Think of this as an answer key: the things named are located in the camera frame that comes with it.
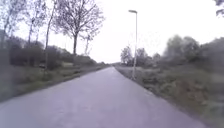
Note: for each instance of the street lamp pole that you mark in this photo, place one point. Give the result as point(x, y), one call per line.
point(135, 43)

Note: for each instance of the grey asphalt path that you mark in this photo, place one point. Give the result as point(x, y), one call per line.
point(100, 100)

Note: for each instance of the large bare tree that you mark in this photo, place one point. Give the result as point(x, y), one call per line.
point(76, 23)

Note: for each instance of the group of trees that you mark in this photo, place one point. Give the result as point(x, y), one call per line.
point(173, 51)

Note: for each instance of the grass verge with bushes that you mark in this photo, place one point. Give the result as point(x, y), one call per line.
point(186, 86)

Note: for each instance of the grass verge beside trees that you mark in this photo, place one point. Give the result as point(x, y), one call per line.
point(36, 81)

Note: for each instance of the row of trees and bushes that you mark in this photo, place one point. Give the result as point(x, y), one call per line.
point(30, 50)

